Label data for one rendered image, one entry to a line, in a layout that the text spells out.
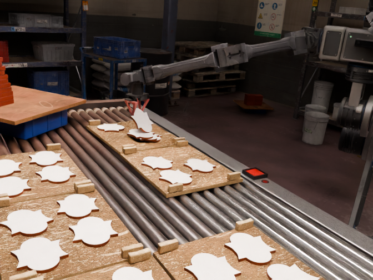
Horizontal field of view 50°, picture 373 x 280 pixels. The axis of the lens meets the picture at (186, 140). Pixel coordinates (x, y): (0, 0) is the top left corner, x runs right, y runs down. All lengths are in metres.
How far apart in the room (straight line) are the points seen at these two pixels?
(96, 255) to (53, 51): 4.94
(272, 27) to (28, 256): 6.65
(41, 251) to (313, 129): 4.46
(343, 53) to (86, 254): 1.45
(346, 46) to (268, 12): 5.50
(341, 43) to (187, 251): 1.27
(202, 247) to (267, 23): 6.51
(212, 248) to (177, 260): 0.12
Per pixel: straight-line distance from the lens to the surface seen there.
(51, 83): 5.96
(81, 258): 1.10
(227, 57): 1.65
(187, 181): 1.49
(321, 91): 6.25
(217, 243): 1.18
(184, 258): 1.10
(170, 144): 1.88
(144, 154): 1.74
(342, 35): 2.01
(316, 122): 5.20
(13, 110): 2.00
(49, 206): 1.33
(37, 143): 1.91
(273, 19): 7.37
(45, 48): 5.82
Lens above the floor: 1.58
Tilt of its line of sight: 19 degrees down
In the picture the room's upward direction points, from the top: 5 degrees clockwise
